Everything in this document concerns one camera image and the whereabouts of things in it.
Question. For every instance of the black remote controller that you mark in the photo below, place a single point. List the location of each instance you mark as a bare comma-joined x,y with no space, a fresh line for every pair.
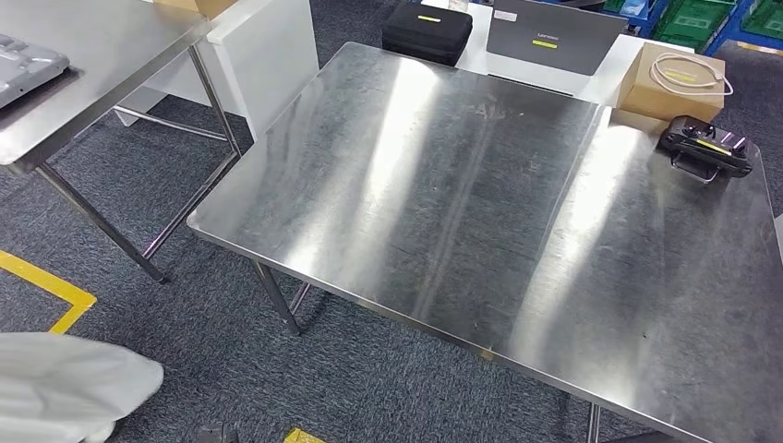
679,143

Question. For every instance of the blue storage shelf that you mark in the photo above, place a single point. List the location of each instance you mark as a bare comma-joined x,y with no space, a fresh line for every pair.
725,41

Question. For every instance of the steel workbench table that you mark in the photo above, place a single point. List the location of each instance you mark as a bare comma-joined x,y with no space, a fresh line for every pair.
459,214

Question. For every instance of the black zip case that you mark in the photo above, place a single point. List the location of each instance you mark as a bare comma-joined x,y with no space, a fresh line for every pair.
422,40

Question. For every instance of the green plastic crate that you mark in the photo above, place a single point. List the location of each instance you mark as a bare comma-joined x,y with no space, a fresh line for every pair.
691,18
618,6
764,15

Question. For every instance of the black robot left foot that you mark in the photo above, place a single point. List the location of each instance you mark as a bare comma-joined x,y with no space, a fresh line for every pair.
214,435

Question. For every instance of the grey stamped metal part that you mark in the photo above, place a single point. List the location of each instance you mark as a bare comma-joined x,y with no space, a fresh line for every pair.
27,70

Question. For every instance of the white cabinet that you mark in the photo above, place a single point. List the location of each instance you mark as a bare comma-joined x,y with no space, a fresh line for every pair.
275,67

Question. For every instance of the grey closed laptop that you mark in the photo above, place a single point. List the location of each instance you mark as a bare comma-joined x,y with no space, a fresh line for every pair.
569,30

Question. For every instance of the brown cardboard box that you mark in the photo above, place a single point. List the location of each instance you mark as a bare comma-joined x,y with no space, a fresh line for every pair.
202,6
648,92

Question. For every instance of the steel side table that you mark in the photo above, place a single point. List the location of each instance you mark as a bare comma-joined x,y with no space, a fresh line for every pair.
122,49

